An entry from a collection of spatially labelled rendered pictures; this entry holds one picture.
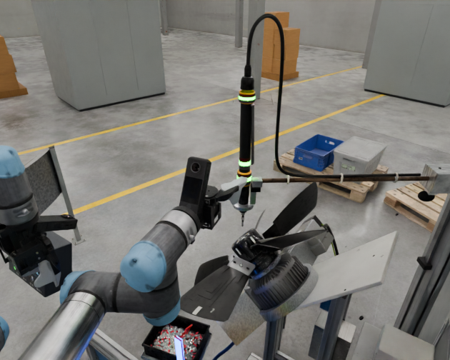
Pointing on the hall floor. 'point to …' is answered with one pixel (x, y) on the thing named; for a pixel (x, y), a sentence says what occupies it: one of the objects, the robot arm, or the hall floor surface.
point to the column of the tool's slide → (411, 308)
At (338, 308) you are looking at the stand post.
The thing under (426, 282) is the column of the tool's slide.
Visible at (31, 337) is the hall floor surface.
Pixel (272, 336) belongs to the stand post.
